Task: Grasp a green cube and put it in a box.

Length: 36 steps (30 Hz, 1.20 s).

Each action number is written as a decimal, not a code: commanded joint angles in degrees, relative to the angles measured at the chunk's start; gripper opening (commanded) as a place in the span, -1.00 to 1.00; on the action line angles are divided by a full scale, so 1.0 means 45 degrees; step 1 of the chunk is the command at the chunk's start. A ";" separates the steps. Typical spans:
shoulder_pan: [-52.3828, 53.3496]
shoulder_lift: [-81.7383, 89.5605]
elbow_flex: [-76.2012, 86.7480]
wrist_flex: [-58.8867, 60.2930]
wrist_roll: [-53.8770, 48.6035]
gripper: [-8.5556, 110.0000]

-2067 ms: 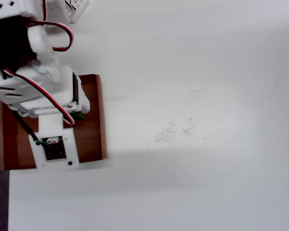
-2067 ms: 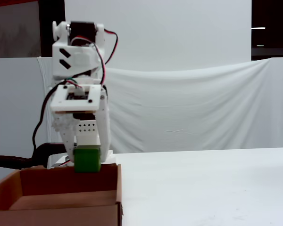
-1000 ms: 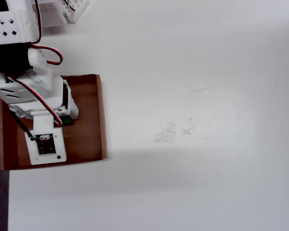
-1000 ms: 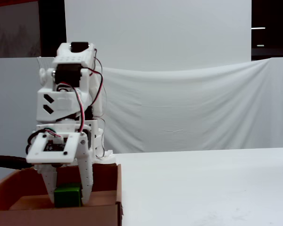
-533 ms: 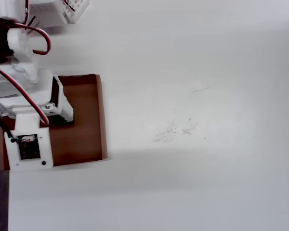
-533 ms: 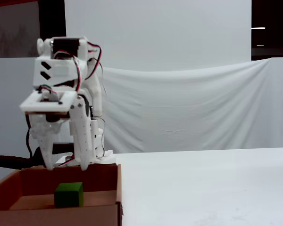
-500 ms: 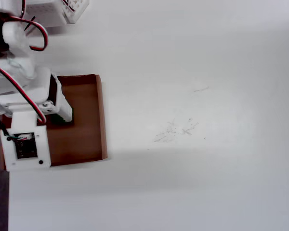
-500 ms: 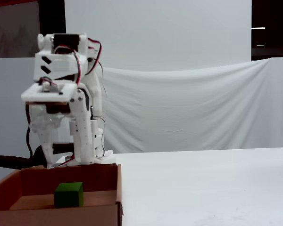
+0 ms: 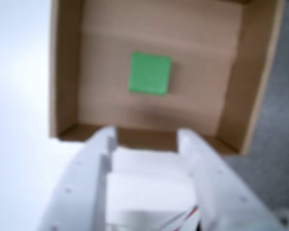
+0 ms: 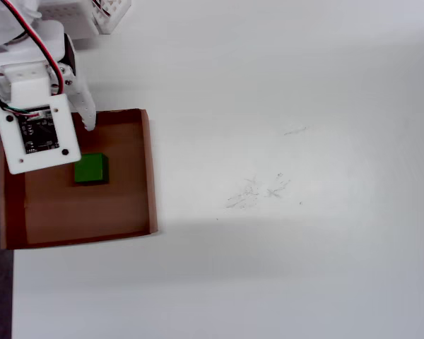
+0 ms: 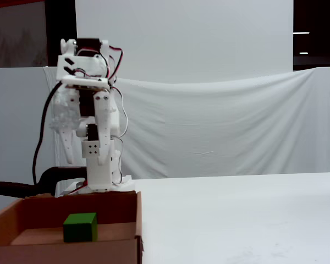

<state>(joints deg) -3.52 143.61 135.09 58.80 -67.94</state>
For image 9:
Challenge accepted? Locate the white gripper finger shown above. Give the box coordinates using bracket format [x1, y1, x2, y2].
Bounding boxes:
[38, 125, 117, 231]
[177, 128, 283, 231]

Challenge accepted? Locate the green cube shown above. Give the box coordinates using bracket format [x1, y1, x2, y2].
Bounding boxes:
[128, 51, 172, 95]

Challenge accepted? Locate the brown cardboard box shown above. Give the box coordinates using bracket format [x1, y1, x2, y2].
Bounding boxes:
[49, 0, 287, 156]

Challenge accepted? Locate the red black servo wire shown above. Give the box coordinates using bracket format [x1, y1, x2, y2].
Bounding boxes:
[158, 205, 202, 229]

